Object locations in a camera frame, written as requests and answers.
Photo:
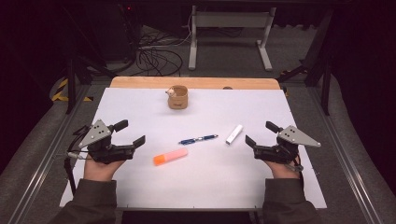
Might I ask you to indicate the black metal stand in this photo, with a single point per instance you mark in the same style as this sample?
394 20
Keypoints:
325 84

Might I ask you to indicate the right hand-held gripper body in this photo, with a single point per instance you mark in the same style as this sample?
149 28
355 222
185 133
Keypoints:
295 137

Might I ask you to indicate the wooden pen holder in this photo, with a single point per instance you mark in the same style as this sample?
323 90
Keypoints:
178 98

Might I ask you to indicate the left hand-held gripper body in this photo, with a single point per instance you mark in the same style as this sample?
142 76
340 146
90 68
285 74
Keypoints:
95 133

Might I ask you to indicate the white marker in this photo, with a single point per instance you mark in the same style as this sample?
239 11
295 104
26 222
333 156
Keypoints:
234 134

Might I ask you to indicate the white metal stand frame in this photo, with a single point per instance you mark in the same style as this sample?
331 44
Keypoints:
230 19

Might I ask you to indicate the person's left hand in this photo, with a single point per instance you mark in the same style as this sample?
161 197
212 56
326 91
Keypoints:
101 171

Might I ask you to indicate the black tripod stand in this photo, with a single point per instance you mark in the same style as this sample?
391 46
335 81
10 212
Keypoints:
71 84

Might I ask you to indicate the blue pen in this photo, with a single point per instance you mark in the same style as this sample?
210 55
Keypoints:
197 139

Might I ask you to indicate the aluminium floor rail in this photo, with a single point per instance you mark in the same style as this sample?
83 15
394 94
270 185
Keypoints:
40 174
348 168

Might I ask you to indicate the yellow black hazard tape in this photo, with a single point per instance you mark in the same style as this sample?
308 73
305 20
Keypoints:
60 93

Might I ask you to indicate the person's right hand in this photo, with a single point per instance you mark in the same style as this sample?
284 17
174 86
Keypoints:
285 171

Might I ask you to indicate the white table sheet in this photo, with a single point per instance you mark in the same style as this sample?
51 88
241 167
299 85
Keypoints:
199 180

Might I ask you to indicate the orange highlighter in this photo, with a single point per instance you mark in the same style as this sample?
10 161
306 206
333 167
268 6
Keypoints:
169 156

